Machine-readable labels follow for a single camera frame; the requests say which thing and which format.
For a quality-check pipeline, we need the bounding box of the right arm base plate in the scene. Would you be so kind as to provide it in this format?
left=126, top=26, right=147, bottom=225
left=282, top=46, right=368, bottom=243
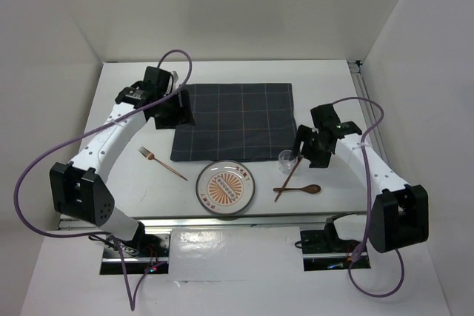
left=294, top=214, right=359, bottom=272

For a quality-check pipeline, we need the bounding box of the aluminium frame rail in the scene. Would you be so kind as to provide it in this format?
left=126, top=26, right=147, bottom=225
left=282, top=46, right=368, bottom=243
left=347, top=58, right=408, bottom=224

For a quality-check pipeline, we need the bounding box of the brown wooden spoon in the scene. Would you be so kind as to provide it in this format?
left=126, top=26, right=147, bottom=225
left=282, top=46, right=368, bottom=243
left=273, top=184, right=321, bottom=194

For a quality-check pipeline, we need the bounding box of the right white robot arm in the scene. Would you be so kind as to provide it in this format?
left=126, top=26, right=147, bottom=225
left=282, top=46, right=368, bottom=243
left=292, top=104, right=429, bottom=253

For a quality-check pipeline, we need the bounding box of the small clear glass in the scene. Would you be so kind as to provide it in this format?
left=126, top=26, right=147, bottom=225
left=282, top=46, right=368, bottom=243
left=278, top=149, right=298, bottom=174

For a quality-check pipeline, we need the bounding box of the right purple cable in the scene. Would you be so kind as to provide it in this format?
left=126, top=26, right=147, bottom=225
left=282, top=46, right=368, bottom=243
left=331, top=96, right=405, bottom=298

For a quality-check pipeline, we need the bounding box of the purple cable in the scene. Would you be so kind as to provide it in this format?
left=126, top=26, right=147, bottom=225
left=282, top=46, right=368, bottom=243
left=14, top=49, right=194, bottom=311
left=331, top=96, right=405, bottom=298

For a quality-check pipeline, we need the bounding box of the dark grey checked cloth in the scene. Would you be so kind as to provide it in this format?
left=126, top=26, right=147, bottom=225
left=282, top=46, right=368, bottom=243
left=170, top=83, right=297, bottom=162

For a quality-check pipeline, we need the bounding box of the copper fork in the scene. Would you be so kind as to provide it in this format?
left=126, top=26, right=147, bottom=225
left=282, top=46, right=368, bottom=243
left=138, top=147, right=188, bottom=181

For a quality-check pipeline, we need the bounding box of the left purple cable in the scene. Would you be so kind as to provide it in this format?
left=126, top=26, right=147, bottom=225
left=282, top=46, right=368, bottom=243
left=14, top=49, right=194, bottom=311

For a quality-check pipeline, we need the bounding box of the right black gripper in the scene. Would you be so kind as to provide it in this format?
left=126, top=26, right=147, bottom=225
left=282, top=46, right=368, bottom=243
left=289, top=124, right=332, bottom=169

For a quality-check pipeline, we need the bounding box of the copper knife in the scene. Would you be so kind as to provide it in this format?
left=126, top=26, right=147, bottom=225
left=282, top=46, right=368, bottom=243
left=274, top=155, right=303, bottom=203

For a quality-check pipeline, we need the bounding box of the patterned ceramic plate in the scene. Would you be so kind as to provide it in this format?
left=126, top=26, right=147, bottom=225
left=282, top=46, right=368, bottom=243
left=196, top=161, right=256, bottom=216

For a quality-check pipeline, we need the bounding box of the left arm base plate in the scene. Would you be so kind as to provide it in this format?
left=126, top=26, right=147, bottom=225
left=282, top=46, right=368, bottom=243
left=95, top=230, right=171, bottom=275

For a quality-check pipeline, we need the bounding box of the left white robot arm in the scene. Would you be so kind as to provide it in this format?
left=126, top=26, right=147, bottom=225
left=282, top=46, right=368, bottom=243
left=50, top=67, right=194, bottom=256

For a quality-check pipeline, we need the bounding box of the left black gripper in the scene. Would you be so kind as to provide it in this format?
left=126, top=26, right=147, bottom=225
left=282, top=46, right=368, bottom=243
left=153, top=89, right=195, bottom=130

